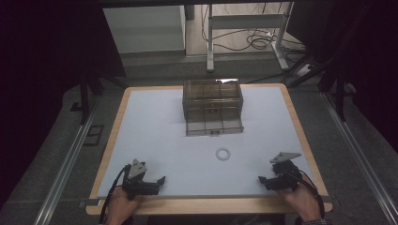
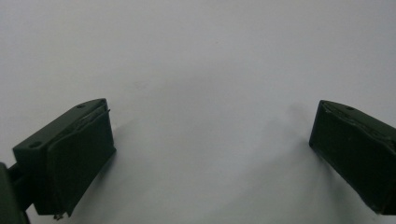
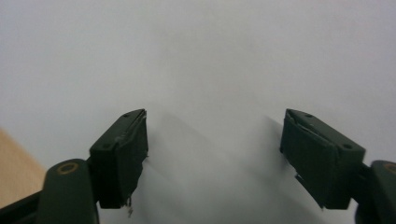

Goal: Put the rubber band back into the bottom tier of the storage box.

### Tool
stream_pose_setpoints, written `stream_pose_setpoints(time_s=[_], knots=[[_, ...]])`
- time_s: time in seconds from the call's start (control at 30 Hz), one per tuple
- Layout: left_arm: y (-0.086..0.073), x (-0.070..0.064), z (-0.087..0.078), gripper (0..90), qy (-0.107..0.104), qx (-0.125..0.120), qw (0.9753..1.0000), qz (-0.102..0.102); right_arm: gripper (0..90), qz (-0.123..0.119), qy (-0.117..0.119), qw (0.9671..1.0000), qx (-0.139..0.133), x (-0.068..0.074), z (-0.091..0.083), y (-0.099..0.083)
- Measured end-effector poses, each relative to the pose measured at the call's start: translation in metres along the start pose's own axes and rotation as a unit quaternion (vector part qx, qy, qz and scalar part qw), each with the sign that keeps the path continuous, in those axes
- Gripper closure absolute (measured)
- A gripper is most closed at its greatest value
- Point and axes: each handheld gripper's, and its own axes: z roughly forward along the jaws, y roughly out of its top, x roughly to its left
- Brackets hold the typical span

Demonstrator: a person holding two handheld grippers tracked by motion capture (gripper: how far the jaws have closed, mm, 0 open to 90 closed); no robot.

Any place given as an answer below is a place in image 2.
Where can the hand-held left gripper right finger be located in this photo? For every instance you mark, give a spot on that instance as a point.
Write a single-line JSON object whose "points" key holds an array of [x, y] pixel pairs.
{"points": [[355, 149]]}

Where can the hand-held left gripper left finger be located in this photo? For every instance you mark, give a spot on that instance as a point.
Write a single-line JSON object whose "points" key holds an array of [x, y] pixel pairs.
{"points": [[71, 158]]}

